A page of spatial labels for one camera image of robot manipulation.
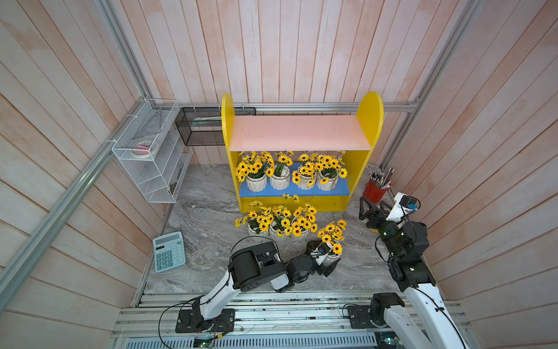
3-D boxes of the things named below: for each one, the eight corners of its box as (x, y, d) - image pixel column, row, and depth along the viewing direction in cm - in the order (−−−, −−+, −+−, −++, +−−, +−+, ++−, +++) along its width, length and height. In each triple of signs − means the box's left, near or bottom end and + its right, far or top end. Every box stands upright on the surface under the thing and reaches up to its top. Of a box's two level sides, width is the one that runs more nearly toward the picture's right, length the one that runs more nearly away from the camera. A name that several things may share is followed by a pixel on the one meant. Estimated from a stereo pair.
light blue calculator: (157, 274, 86) (152, 270, 82) (157, 242, 94) (152, 238, 91) (185, 264, 88) (182, 260, 85) (182, 235, 97) (179, 230, 93)
